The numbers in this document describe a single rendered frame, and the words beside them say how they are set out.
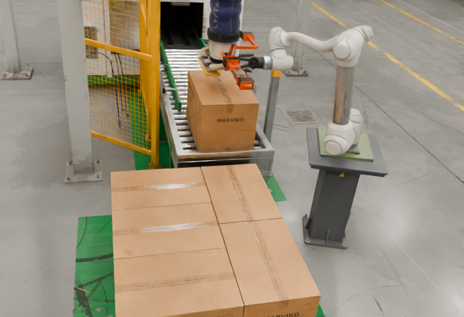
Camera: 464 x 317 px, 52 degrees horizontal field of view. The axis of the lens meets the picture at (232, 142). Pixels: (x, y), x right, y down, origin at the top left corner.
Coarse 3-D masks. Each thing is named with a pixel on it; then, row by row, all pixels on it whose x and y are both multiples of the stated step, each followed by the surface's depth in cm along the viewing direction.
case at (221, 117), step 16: (192, 80) 350; (208, 80) 352; (224, 80) 355; (192, 96) 352; (208, 96) 329; (224, 96) 331; (240, 96) 333; (192, 112) 356; (208, 112) 320; (224, 112) 323; (240, 112) 326; (256, 112) 329; (192, 128) 359; (208, 128) 327; (224, 128) 330; (240, 128) 333; (208, 144) 334; (224, 144) 337; (240, 144) 340
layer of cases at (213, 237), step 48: (144, 192) 296; (192, 192) 300; (240, 192) 305; (144, 240) 259; (192, 240) 262; (240, 240) 266; (288, 240) 269; (144, 288) 231; (192, 288) 234; (240, 288) 236; (288, 288) 239
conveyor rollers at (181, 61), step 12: (168, 60) 491; (180, 60) 494; (192, 60) 497; (180, 72) 464; (168, 84) 437; (180, 84) 440; (168, 96) 415; (180, 96) 417; (180, 120) 379; (180, 132) 363; (192, 144) 349
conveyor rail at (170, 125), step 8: (160, 72) 448; (160, 80) 432; (160, 88) 417; (160, 96) 423; (160, 104) 426; (168, 104) 391; (168, 112) 380; (168, 120) 368; (168, 128) 370; (176, 128) 358; (168, 136) 374; (176, 136) 348; (168, 144) 373; (176, 144) 338; (176, 152) 330; (176, 160) 333; (176, 168) 338
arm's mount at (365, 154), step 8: (320, 128) 338; (320, 136) 330; (360, 136) 332; (320, 144) 321; (360, 144) 324; (368, 144) 324; (320, 152) 314; (360, 152) 316; (368, 152) 316; (360, 160) 311; (368, 160) 311
